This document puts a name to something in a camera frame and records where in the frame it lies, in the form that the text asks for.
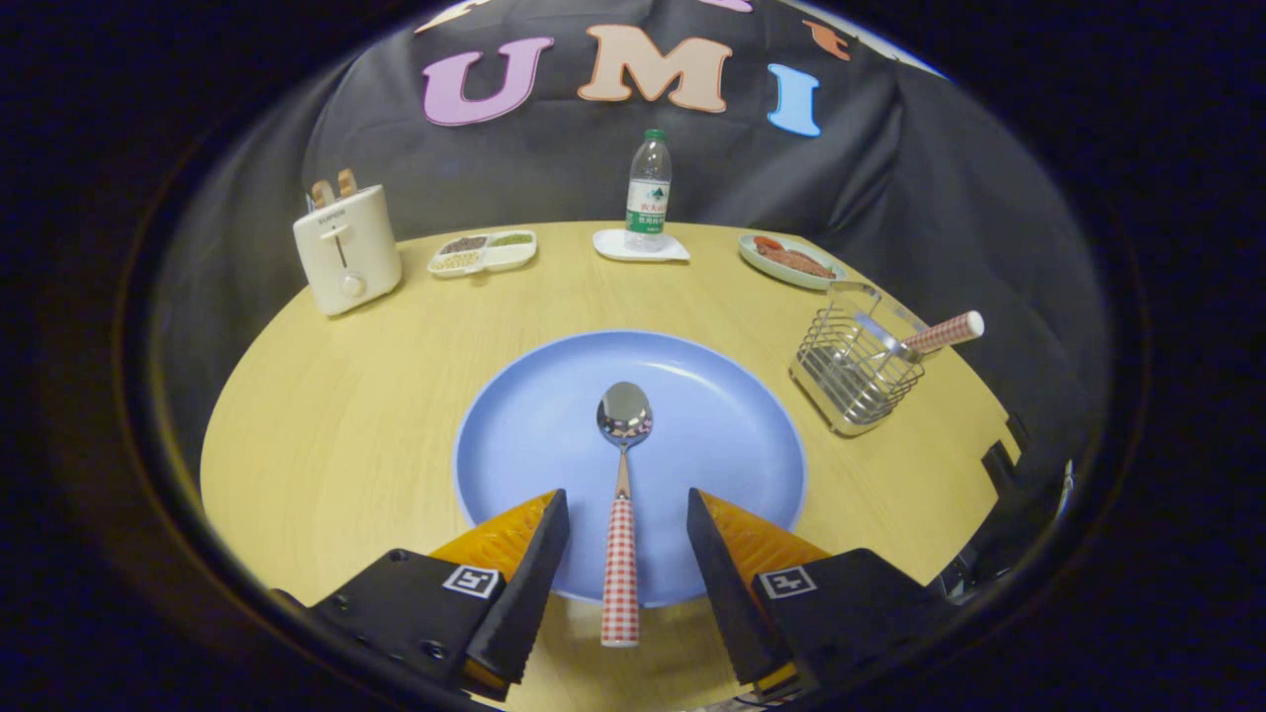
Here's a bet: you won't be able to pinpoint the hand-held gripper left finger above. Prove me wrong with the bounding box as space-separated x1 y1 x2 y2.
272 489 572 703

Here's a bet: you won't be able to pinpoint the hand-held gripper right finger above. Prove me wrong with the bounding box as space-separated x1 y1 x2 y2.
686 488 960 705

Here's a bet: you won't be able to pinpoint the spoon with red checked handle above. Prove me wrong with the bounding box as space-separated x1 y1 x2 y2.
596 381 655 649

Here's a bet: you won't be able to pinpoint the fork with red checked handle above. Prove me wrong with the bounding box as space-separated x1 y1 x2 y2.
853 310 986 362

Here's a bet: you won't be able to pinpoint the blue round plate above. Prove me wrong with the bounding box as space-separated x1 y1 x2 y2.
453 329 808 608

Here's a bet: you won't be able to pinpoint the black chair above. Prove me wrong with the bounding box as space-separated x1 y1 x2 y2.
979 410 1069 594

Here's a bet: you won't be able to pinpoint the white divided condiment dish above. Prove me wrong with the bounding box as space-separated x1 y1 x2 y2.
427 229 539 280

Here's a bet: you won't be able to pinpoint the pale green food plate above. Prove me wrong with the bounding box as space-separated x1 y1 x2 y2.
738 233 848 292

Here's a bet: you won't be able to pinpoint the sliced meat and vegetables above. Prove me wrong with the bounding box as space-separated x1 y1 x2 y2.
753 235 837 280

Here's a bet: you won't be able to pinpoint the white square coaster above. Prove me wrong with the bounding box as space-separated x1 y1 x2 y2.
592 228 691 264

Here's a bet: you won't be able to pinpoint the cream toaster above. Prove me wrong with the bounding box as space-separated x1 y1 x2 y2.
293 184 404 317

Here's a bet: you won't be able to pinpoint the clear green-capped water bottle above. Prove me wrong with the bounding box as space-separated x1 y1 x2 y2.
625 129 674 253

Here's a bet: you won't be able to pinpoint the black backdrop cloth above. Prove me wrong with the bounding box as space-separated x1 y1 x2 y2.
158 0 1109 476

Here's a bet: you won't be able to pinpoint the metal wire cutlery basket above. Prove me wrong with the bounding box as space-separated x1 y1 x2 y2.
788 282 931 438

